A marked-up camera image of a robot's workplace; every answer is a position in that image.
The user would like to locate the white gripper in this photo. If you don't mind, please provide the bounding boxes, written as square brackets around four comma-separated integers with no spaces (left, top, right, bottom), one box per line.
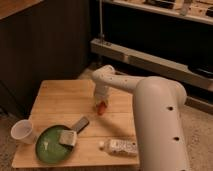
[94,85,109,109]

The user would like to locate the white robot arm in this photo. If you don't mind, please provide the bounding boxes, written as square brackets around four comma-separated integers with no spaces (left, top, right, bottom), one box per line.
[92,65,191,171]

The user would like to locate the wooden table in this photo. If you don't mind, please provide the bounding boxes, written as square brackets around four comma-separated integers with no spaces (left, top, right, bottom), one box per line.
[11,78,141,169]

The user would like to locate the clear plastic water bottle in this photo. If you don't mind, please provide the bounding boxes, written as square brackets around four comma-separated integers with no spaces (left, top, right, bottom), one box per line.
[99,139,138,157]

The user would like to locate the grey sponge block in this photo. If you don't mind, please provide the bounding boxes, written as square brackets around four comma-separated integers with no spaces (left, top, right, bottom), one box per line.
[59,130,77,146]

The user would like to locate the green frying pan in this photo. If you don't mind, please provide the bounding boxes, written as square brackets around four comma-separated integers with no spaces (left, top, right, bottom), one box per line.
[35,117,89,164]

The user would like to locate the clear plastic cup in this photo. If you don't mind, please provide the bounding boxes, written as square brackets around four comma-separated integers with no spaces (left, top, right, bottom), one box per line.
[10,119,37,144]

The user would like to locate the dark wooden cabinet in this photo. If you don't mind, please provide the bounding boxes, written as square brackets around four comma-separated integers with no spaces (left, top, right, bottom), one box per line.
[0,0,90,117]

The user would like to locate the grey metal shelf frame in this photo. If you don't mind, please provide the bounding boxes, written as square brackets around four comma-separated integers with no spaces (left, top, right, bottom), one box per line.
[90,0,213,114]

